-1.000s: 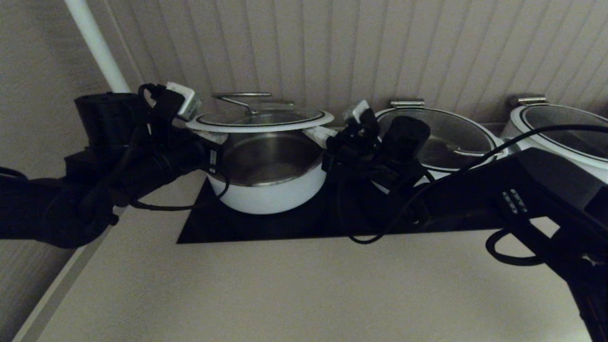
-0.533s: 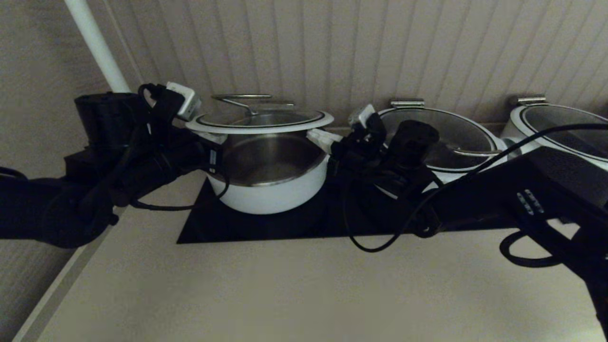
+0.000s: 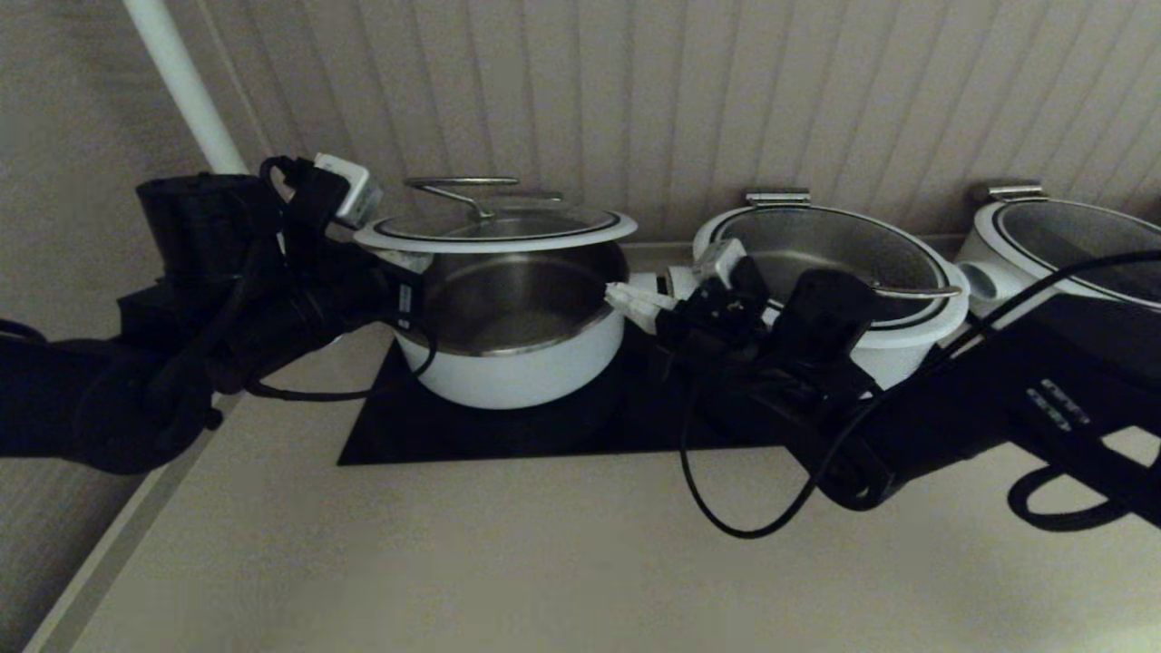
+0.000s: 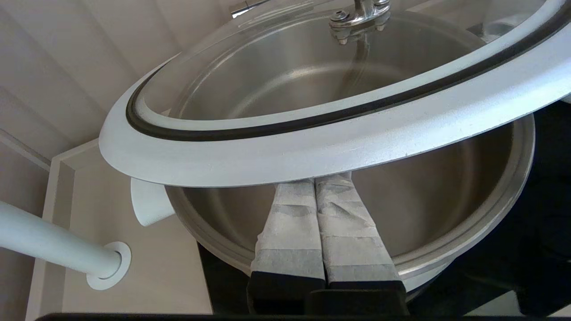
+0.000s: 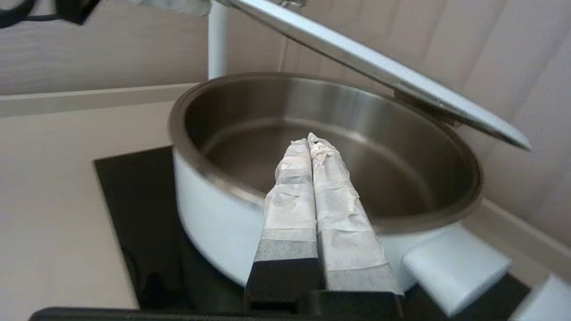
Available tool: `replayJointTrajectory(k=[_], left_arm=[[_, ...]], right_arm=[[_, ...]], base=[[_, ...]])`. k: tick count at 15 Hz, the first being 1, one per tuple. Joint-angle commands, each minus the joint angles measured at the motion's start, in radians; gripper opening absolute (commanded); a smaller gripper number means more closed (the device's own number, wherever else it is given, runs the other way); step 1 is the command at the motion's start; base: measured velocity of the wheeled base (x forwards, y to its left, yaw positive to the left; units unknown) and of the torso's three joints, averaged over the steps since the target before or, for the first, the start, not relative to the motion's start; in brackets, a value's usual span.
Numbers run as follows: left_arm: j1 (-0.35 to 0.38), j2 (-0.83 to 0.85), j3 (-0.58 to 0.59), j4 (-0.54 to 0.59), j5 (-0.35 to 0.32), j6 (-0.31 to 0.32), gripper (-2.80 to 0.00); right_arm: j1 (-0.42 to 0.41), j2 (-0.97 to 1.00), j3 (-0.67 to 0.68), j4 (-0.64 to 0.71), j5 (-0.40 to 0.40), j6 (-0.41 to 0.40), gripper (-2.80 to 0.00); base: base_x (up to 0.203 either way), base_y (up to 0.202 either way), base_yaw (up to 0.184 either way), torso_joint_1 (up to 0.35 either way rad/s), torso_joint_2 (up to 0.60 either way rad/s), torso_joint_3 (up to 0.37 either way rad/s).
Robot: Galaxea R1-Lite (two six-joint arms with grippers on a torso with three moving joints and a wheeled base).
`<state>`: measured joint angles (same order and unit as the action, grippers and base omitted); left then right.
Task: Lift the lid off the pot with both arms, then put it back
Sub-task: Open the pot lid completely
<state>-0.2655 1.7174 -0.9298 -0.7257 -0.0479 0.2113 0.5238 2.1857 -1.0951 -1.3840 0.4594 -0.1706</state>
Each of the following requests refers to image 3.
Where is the glass lid white rim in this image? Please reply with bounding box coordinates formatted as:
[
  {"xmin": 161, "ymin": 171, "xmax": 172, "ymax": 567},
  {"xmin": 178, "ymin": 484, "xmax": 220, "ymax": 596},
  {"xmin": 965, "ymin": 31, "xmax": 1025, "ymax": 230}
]
[
  {"xmin": 354, "ymin": 177, "xmax": 638, "ymax": 255},
  {"xmin": 980, "ymin": 198, "xmax": 1161, "ymax": 287},
  {"xmin": 694, "ymin": 205, "xmax": 970, "ymax": 350}
]

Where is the white pot steel interior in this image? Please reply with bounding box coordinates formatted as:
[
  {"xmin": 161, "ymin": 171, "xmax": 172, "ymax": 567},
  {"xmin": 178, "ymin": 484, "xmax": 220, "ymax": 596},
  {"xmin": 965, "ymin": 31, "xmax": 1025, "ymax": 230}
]
[
  {"xmin": 957, "ymin": 181, "xmax": 1161, "ymax": 309},
  {"xmin": 667, "ymin": 189, "xmax": 971, "ymax": 391},
  {"xmin": 392, "ymin": 190, "xmax": 668, "ymax": 411}
]

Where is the large black glass cooktop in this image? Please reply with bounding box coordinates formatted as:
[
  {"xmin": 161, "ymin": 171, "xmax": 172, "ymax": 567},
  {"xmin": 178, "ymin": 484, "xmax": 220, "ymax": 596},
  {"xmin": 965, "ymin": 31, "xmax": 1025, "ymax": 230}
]
[{"xmin": 337, "ymin": 317, "xmax": 799, "ymax": 466}]

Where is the white support pole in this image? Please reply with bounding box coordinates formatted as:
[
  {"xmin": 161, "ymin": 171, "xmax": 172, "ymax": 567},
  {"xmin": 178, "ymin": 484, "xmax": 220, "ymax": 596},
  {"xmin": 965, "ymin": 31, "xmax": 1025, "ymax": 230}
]
[{"xmin": 122, "ymin": 0, "xmax": 248, "ymax": 175}]

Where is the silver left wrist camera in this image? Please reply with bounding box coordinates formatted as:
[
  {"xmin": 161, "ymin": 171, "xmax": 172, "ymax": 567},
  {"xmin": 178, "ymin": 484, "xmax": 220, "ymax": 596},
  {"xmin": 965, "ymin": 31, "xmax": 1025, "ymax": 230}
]
[{"xmin": 313, "ymin": 152, "xmax": 384, "ymax": 229}]

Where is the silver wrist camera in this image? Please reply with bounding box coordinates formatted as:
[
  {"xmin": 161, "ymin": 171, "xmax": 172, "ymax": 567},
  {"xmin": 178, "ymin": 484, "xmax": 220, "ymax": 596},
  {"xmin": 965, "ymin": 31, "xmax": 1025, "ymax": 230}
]
[
  {"xmin": 313, "ymin": 152, "xmax": 384, "ymax": 229},
  {"xmin": 691, "ymin": 238, "xmax": 748, "ymax": 291}
]

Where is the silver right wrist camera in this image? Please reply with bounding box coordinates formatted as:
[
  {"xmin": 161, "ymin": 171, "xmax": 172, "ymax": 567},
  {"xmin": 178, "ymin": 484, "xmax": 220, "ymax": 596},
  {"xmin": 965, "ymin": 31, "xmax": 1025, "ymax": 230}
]
[{"xmin": 691, "ymin": 238, "xmax": 748, "ymax": 291}]

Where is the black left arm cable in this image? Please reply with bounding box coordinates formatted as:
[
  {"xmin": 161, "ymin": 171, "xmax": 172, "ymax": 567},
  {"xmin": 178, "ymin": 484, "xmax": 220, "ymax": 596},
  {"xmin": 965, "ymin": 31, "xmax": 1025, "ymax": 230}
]
[{"xmin": 243, "ymin": 156, "xmax": 439, "ymax": 403}]

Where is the long black right arm cable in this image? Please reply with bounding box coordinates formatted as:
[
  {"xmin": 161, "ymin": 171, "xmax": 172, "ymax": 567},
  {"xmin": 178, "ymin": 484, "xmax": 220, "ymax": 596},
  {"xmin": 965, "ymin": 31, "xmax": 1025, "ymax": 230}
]
[{"xmin": 678, "ymin": 249, "xmax": 1161, "ymax": 541}]

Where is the short black cable loop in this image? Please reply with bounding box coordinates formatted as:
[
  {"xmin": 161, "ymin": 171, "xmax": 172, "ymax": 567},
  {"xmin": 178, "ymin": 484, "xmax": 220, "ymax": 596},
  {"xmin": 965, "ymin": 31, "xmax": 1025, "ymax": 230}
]
[{"xmin": 1009, "ymin": 465, "xmax": 1133, "ymax": 532}]

